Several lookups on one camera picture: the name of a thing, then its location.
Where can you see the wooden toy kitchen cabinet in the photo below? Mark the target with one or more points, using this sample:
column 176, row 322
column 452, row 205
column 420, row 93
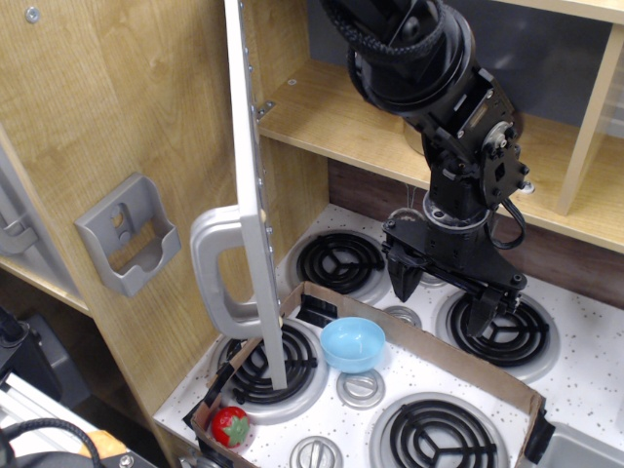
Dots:
column 98, row 90

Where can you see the grey stove knob back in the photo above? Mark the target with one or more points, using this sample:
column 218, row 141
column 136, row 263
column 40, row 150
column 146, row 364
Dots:
column 431, row 282

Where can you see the back right stove burner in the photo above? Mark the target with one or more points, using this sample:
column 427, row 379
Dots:
column 525, row 344

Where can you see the grey cabinet door handle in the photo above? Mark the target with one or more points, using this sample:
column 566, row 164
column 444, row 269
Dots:
column 17, row 236

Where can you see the light blue plastic bowl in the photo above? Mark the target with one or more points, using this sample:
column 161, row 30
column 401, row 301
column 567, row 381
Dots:
column 352, row 344

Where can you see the red toy strawberry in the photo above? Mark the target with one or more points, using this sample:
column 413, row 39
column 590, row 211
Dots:
column 230, row 426

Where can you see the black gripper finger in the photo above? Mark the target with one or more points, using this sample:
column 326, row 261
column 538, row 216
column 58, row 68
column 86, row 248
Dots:
column 405, row 275
column 483, row 310

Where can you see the front right stove burner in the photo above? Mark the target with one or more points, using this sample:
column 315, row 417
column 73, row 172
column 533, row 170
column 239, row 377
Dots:
column 435, row 430

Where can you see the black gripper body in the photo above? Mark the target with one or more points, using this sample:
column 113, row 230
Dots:
column 468, row 258

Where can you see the grey toy microwave door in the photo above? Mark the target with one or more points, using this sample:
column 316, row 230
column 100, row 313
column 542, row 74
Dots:
column 243, row 224

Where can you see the stove burner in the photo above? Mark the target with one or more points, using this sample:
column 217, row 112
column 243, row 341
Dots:
column 525, row 344
column 344, row 261
column 250, row 388
column 435, row 430

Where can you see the grey stove knob centre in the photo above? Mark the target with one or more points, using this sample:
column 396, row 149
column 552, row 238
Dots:
column 361, row 391

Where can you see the grey wall phone holder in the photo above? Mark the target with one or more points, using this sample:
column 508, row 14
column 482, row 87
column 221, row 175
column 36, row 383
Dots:
column 111, row 224

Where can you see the small grey stove knob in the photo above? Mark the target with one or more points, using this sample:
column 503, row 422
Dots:
column 405, row 314

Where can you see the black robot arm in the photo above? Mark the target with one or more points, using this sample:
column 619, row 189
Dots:
column 416, row 60

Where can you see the metal pot in microwave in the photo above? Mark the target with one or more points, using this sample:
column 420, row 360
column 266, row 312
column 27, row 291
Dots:
column 413, row 137

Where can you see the front left stove burner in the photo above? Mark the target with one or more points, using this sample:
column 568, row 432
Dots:
column 250, row 388

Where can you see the back left stove burner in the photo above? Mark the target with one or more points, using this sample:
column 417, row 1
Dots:
column 344, row 261

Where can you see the grey stove knob front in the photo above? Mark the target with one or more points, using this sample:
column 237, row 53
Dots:
column 316, row 452

